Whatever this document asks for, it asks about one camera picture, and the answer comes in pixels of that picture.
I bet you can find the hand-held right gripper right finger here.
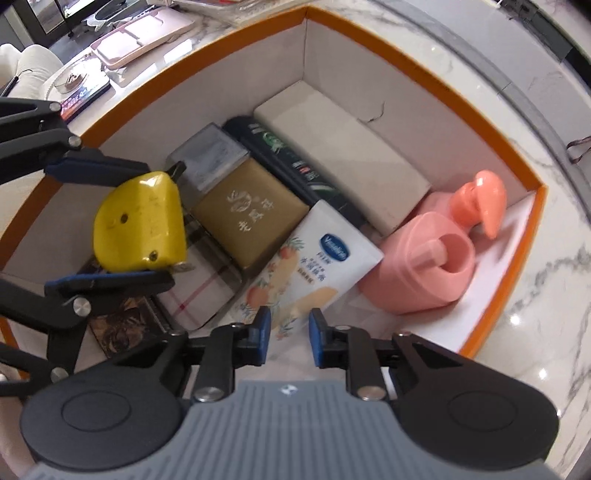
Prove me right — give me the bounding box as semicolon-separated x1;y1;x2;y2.
308;308;467;400

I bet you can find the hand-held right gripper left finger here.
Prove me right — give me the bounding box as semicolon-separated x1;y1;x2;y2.
106;305;273;402

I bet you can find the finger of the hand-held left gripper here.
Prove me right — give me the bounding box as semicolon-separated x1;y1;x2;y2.
0;270;175;398
0;97;151;188

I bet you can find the dark illustrated card box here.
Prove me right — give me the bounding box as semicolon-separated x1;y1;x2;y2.
76;258;171;358

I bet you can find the yellow tape measure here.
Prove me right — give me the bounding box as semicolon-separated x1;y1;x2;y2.
92;161;189;274

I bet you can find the white peach-print lotion tube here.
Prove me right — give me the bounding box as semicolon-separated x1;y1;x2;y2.
231;199;385;354

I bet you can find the plaid zip case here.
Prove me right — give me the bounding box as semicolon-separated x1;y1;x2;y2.
154;222;252;330

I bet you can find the small grey-blue box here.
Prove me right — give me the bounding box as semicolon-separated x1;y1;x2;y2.
166;124;250;192

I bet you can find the gold square box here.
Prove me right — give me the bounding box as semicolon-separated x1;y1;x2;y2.
191;159;310;278

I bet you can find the black tube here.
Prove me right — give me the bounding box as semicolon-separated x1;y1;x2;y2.
222;115;370;229

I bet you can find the white rectangular box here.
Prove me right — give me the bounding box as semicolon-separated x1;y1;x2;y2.
253;80;432;234

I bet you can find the pink pump bottle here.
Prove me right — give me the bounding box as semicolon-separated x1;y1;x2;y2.
406;170;508;241

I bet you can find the orange cardboard box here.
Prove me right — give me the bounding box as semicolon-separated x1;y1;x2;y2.
0;4;548;365

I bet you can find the glass dish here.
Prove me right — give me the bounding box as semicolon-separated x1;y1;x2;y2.
46;60;112;123

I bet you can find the cream cushioned chair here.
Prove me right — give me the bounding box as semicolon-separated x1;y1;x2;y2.
0;44;65;100

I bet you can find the pink tray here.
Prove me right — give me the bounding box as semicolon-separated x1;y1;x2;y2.
90;9;195;71

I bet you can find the stack of books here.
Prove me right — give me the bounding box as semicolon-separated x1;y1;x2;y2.
175;0;278;29

